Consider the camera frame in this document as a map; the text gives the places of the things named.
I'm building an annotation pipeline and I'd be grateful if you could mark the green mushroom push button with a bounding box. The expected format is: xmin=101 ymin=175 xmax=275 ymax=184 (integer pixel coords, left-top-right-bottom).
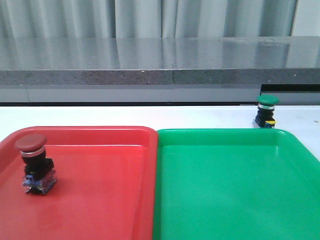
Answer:
xmin=252 ymin=94 xmax=279 ymax=129

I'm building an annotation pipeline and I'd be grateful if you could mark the red mushroom push button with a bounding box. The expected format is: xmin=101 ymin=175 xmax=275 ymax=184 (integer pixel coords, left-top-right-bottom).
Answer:
xmin=14 ymin=133 xmax=57 ymax=195

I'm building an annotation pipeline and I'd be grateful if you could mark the green plastic tray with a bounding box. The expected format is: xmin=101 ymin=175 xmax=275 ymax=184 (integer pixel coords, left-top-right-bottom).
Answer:
xmin=152 ymin=128 xmax=320 ymax=240

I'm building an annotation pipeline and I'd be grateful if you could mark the red plastic tray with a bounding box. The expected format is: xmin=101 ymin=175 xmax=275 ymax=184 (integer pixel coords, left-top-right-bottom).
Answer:
xmin=0 ymin=126 xmax=158 ymax=240

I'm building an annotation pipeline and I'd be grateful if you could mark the grey stone countertop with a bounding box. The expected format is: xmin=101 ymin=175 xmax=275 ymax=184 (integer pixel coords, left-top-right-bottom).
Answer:
xmin=0 ymin=36 xmax=320 ymax=105

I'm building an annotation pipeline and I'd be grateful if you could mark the white pleated curtain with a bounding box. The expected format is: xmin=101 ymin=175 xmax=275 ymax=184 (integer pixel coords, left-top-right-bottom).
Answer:
xmin=0 ymin=0 xmax=298 ymax=38

